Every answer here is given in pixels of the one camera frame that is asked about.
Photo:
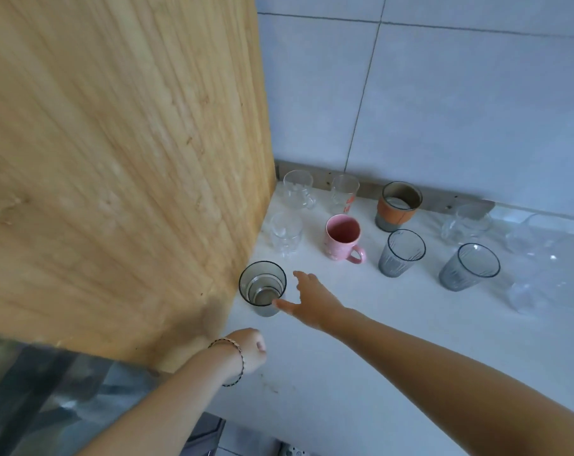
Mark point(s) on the orange and grey ceramic cup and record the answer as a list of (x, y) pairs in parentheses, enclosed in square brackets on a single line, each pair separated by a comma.
[(395, 214)]

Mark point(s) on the clear glass pitcher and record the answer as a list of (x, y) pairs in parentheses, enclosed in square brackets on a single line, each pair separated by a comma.
[(534, 237)]

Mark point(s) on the white power socket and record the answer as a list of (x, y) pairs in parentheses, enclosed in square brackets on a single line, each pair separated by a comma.
[(292, 451)]

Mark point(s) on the pink ceramic mug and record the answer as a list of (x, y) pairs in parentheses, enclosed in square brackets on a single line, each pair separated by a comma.
[(340, 244)]

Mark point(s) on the person's right hand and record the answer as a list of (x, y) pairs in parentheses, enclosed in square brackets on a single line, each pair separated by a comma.
[(318, 306)]

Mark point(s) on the light wooden cabinet door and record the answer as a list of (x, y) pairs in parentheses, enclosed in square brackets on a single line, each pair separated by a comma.
[(111, 175)]

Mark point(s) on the person's right thumb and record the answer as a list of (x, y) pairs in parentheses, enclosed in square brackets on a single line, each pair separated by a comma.
[(287, 306)]

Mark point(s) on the person's left fingers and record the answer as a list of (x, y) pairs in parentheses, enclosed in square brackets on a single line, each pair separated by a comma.
[(260, 346)]

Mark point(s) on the smooth grey tinted glass tumbler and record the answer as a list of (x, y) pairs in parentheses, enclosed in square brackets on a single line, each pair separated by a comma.
[(262, 299)]

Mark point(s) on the clear faceted glass cup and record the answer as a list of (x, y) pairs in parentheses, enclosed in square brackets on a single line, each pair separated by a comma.
[(285, 235)]

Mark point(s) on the clear glass mug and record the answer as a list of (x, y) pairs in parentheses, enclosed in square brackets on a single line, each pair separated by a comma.
[(296, 190), (465, 225)]

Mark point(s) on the person's right forearm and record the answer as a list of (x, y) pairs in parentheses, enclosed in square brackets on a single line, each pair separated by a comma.
[(458, 389)]

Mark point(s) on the stainless steel appliance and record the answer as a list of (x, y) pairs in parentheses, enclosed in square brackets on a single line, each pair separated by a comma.
[(49, 403)]

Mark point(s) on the clear glass with red print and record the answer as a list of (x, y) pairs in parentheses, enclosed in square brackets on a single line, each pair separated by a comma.
[(343, 194)]

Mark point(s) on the person's left forearm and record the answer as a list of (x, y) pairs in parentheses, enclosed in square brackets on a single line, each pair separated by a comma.
[(173, 413)]

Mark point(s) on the person's left hand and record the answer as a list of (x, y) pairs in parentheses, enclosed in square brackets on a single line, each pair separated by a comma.
[(249, 349)]

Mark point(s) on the grey ribbed glass tumbler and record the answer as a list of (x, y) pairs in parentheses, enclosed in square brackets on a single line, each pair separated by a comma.
[(460, 273), (397, 261)]

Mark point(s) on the grey metal wall strip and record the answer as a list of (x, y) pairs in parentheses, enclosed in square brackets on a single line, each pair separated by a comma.
[(439, 201)]

